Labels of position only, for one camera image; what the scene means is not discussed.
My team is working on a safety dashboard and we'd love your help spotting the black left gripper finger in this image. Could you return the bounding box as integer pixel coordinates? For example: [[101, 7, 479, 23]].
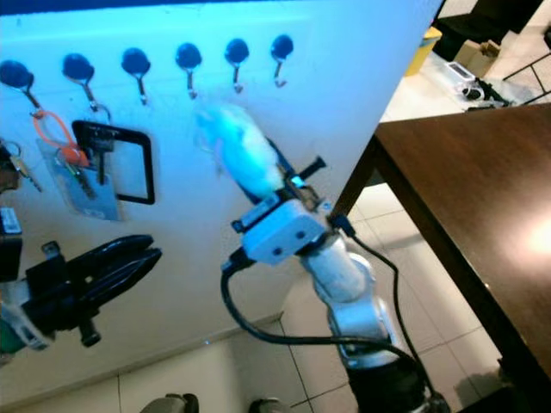
[[79, 235, 154, 276], [93, 248, 164, 311]]

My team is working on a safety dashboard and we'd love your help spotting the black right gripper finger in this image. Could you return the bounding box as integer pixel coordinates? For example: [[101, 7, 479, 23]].
[[271, 145, 302, 190]]

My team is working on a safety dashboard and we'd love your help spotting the fluffy white keychain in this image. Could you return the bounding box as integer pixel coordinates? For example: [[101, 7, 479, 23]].
[[194, 102, 285, 200]]

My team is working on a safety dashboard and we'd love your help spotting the clear plastic card holder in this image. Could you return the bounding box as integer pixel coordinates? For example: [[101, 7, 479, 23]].
[[37, 140, 120, 223]]

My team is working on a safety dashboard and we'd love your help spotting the black rectangular loop with key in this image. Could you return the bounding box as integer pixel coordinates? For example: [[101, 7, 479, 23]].
[[71, 120, 156, 206]]

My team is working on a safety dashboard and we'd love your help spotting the grey robot left foot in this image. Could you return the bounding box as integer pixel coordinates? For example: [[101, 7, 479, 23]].
[[140, 393, 190, 413]]

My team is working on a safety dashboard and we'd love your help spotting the grey robot foot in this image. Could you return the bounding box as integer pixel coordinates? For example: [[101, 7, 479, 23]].
[[140, 393, 190, 413], [248, 398, 298, 413]]

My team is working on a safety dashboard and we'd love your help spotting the key bunch with brown charm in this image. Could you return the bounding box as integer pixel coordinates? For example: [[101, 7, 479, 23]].
[[0, 142, 42, 192]]

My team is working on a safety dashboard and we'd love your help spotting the dark brown wooden table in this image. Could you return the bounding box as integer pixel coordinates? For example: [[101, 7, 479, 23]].
[[331, 103, 551, 405]]

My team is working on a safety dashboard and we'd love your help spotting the yellow bin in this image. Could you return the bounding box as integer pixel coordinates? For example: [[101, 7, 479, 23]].
[[405, 26, 443, 78]]

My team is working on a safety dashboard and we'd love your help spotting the grey robot right foot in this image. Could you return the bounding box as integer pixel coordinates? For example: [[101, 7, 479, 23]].
[[248, 398, 298, 413]]

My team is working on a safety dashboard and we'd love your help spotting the white tray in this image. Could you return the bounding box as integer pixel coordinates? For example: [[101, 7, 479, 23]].
[[430, 59, 487, 104]]

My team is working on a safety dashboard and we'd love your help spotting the brown cardboard box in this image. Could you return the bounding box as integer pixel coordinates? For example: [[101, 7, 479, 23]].
[[455, 39, 502, 80]]

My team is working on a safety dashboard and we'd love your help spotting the black furniture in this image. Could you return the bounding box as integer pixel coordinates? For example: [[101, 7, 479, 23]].
[[433, 0, 551, 61]]

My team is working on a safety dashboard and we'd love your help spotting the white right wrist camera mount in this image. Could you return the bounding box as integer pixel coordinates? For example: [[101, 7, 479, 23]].
[[239, 200, 332, 266]]

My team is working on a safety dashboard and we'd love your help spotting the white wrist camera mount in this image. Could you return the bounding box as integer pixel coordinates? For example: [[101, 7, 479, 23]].
[[239, 200, 332, 266], [0, 206, 53, 349]]

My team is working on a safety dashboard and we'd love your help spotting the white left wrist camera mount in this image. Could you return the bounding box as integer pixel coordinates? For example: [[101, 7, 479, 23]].
[[0, 206, 53, 349]]

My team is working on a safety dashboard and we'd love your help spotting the orange loop keychain with keys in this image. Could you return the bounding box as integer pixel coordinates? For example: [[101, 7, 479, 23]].
[[33, 109, 94, 200]]

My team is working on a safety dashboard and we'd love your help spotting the short black right arm cable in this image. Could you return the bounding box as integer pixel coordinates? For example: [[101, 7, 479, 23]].
[[336, 219, 401, 345]]

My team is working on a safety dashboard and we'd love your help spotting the black round wall hook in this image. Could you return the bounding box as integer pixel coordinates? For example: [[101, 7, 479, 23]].
[[224, 38, 251, 94], [0, 59, 46, 111], [121, 47, 152, 106], [175, 42, 203, 100], [62, 52, 111, 117], [269, 34, 295, 89]]

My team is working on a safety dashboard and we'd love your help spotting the long black right arm cable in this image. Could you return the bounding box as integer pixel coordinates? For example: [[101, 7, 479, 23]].
[[220, 254, 440, 405]]

